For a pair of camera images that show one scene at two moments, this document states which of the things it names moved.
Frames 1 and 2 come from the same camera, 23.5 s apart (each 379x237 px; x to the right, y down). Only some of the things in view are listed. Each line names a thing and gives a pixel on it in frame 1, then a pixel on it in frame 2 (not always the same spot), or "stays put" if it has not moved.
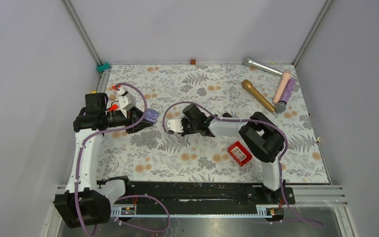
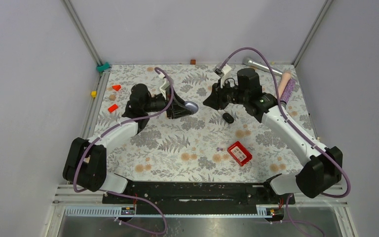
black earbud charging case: (226, 114) stays put
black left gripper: (133, 115) -> (178, 108)
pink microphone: (285, 77) stays put
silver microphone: (250, 61) stays put
